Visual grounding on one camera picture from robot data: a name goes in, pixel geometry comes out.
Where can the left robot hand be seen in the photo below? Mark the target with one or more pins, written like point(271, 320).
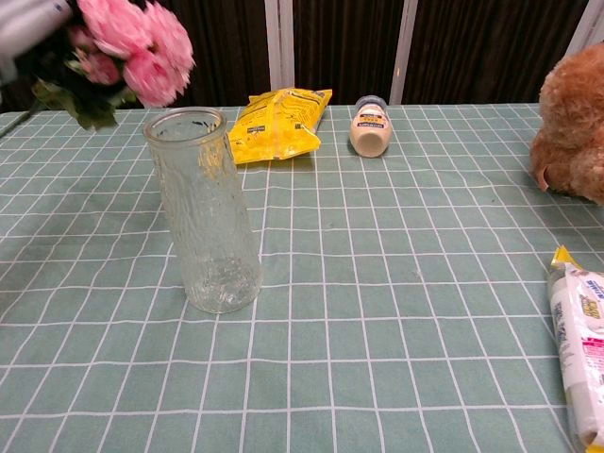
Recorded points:
point(23, 26)

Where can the pink artificial flower bouquet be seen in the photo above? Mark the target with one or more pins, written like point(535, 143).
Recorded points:
point(141, 71)

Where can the transparent textured glass vase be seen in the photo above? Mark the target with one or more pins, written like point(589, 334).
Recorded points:
point(214, 264)

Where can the green checked tablecloth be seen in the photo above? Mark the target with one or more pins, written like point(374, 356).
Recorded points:
point(377, 292)

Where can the dark pleated curtain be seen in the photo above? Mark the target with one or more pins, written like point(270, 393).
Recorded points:
point(226, 47)

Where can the yellow snack bag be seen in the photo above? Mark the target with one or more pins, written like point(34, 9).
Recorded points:
point(278, 129)

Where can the small cream drink bottle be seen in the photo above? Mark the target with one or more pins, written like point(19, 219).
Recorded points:
point(371, 138)

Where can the brown plush toy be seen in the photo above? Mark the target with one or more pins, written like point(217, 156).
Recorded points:
point(573, 118)

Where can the white wet wipes pack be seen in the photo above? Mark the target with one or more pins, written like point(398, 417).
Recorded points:
point(582, 340)

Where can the white double frame post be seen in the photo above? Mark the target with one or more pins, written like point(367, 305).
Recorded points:
point(280, 42)

